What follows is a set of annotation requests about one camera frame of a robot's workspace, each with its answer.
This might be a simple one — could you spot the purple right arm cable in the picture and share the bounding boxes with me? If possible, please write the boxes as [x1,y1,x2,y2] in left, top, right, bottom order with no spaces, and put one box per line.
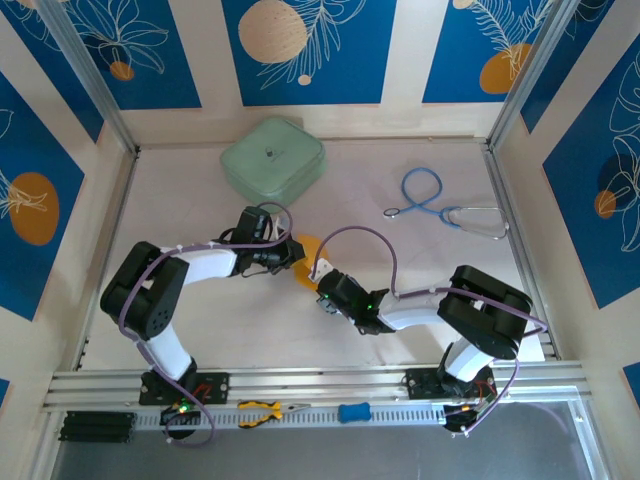
[313,225,549,436]

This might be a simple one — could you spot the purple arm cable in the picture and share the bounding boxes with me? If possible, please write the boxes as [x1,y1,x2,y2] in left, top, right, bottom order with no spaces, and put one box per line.
[313,225,549,436]
[118,201,294,449]

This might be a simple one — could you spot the grey slotted cable duct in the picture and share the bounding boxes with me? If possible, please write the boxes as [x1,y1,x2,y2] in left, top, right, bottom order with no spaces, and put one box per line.
[133,403,451,432]

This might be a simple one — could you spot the aluminium frame post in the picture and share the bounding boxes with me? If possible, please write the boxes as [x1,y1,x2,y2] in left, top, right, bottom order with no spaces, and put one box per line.
[35,0,141,156]
[485,0,576,151]

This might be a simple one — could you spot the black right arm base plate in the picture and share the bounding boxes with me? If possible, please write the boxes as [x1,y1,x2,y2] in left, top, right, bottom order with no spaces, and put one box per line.
[405,367,497,401]

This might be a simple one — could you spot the grey metal panel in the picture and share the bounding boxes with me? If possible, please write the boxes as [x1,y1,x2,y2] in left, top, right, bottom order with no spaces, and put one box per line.
[49,399,614,480]

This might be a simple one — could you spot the circuit board with orange wires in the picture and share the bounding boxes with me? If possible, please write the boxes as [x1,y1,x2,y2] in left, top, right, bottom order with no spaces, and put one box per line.
[443,399,496,432]

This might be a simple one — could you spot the black stacked bars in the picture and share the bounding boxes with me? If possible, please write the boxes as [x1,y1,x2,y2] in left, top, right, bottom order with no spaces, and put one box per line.
[58,410,137,444]

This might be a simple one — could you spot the yellow handled pliers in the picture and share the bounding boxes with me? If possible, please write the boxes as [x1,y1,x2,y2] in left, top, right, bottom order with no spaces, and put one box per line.
[237,399,312,429]

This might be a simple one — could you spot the aluminium side rail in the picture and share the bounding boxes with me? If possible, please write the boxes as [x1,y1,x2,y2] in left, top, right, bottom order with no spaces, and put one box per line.
[74,149,141,372]
[482,142,560,362]

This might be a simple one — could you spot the long aluminium base rail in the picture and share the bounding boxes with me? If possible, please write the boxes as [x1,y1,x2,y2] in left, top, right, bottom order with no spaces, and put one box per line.
[42,360,594,415]

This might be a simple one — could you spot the blue bone shaped block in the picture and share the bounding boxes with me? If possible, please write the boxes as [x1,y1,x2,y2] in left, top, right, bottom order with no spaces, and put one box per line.
[337,402,372,424]

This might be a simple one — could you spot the blue stethoscope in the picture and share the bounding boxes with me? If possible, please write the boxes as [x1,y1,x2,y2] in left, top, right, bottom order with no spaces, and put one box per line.
[383,167,511,242]

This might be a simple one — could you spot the circuit board with green light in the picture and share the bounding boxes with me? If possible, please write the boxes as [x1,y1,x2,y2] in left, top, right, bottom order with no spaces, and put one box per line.
[159,403,202,427]

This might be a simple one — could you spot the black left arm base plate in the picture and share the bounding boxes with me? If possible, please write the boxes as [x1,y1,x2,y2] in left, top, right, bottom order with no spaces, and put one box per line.
[138,370,232,406]

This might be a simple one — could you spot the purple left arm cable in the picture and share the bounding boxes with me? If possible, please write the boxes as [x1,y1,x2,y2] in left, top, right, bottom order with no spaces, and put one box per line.
[118,201,294,449]

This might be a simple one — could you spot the mint green zip case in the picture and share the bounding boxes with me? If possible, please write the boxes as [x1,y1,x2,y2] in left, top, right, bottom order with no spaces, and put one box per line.
[219,115,329,209]

